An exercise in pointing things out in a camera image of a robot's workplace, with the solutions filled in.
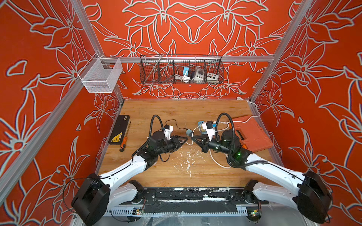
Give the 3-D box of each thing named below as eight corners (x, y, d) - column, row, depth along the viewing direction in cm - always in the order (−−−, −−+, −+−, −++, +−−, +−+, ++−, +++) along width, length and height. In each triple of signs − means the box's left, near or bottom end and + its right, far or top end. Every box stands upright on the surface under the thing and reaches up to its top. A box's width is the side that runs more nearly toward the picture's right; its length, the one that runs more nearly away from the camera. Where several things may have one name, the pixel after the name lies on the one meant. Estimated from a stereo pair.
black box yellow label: (109, 144, 96) (107, 142, 93) (119, 117, 111) (118, 115, 109) (122, 144, 96) (121, 142, 93) (130, 117, 111) (129, 115, 109)
